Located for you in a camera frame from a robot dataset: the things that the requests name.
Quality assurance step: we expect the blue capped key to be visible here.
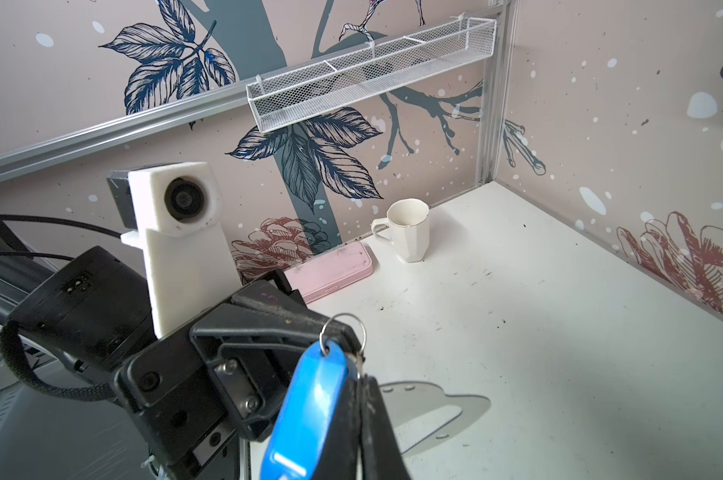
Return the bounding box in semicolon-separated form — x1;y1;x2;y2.
260;340;349;479

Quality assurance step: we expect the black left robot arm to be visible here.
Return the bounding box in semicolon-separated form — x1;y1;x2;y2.
0;247;362;479

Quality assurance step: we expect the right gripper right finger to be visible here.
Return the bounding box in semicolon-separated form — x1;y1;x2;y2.
360;375;411;480

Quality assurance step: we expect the split keyring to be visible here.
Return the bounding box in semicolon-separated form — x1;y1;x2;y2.
319;312;367;358

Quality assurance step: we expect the pink rectangular tray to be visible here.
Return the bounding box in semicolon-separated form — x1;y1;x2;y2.
285;242;375;303

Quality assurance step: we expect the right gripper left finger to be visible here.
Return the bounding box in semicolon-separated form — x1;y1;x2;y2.
311;376;361;480

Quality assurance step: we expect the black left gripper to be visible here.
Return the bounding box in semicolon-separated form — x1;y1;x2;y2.
113;270;328;479

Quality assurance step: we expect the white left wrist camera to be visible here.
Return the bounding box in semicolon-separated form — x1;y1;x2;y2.
107;162;242;339

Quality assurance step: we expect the white ceramic mug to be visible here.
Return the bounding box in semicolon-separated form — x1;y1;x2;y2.
371;198;431;263

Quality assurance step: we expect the white wire mesh basket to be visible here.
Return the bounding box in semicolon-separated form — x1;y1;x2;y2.
247;16;497;133

